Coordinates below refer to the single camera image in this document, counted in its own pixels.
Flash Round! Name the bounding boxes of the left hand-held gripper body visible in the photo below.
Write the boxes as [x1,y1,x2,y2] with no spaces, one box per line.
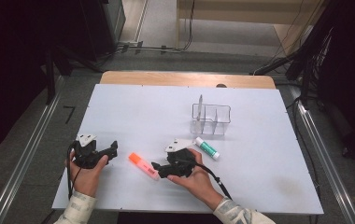
[71,133,111,170]

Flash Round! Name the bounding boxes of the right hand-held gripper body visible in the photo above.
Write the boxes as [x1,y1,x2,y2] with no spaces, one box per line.
[164,138,196,177]

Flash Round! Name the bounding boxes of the orange highlighter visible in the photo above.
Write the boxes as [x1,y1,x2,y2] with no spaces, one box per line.
[128,152,161,181]

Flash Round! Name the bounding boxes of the clear plastic organizer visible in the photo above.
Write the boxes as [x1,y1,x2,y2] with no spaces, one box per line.
[190,102,232,136]

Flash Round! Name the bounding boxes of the clear pen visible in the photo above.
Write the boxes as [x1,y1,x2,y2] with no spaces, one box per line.
[195,94,205,133]

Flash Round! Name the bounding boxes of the person's left hand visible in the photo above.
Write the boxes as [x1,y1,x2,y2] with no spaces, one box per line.
[64,150,109,199]

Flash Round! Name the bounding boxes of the person's right hand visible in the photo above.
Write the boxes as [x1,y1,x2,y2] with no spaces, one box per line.
[166,148,225,211]

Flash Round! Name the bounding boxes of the green and white glue stick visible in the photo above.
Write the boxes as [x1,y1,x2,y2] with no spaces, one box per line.
[194,136,220,161]

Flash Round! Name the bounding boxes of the black stand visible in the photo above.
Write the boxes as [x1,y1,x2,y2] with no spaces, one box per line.
[249,27,335,108]
[43,45,104,105]

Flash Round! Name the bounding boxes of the dark cabinet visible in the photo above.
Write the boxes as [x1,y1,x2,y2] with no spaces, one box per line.
[78,0,127,62]

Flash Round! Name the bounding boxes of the black curtain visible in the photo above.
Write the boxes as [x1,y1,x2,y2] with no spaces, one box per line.
[315,0,355,166]
[0,0,83,160]

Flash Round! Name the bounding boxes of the light wooden furniture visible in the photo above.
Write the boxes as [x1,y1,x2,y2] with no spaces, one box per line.
[175,0,329,57]

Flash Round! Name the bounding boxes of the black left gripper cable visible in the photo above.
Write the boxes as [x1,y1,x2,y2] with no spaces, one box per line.
[66,141,83,200]

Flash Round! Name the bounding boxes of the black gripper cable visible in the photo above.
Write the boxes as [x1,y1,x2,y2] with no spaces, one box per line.
[66,141,83,200]
[175,158,234,201]

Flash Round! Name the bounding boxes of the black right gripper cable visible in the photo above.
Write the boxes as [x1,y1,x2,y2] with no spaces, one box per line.
[175,158,234,201]

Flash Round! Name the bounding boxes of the metal rail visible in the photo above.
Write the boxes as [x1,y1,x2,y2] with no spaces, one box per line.
[0,76,66,224]
[289,85,355,224]

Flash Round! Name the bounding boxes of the black hanging cable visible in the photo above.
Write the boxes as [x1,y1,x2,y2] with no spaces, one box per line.
[178,0,197,52]

